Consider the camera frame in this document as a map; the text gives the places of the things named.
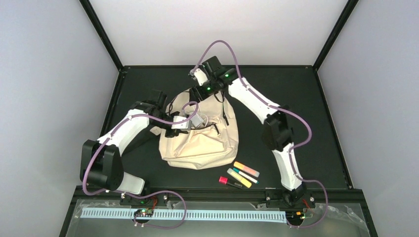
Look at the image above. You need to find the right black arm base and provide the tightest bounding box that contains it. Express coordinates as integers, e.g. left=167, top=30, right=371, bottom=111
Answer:
left=265, top=185, right=314, bottom=226

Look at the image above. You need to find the orange pastel highlighter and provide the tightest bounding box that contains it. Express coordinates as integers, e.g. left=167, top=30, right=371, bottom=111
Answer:
left=233, top=161, right=260, bottom=177

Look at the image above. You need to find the black frame post right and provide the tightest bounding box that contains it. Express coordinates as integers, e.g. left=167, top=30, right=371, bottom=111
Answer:
left=313, top=0, right=359, bottom=71

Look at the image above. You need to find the white charger with cable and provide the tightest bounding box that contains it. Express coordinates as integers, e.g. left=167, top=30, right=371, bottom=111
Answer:
left=186, top=112, right=210, bottom=129

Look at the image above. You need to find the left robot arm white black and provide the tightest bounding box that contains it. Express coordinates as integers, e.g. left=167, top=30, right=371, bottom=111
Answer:
left=80, top=91, right=185, bottom=196

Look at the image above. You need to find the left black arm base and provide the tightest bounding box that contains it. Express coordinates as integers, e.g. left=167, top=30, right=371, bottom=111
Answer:
left=120, top=193, right=168, bottom=212

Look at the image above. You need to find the black frame post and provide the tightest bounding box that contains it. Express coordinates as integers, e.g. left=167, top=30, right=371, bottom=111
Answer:
left=313, top=0, right=359, bottom=71
left=79, top=0, right=124, bottom=71

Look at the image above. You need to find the white teal marker pen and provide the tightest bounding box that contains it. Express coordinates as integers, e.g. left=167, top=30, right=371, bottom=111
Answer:
left=233, top=168, right=259, bottom=184

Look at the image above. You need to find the yellow highlighter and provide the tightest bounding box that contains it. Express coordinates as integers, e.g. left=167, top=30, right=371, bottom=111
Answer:
left=227, top=168, right=252, bottom=188

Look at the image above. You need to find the pink black highlighter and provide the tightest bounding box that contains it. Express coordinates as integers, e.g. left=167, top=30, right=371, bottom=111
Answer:
left=218, top=176, right=243, bottom=189

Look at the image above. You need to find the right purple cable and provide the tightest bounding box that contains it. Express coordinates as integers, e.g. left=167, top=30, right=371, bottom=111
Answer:
left=193, top=39, right=329, bottom=229

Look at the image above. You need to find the black frame post left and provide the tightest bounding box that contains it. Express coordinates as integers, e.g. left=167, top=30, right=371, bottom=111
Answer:
left=79, top=0, right=124, bottom=71

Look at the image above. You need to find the light blue slotted cable duct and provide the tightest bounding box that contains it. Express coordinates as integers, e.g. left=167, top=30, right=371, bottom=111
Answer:
left=78, top=207, right=287, bottom=223

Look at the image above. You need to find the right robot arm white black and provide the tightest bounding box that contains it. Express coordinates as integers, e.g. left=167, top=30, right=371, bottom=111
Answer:
left=189, top=56, right=305, bottom=207

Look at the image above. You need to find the beige canvas backpack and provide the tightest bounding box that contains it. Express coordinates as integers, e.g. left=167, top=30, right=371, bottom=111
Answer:
left=151, top=93, right=239, bottom=170

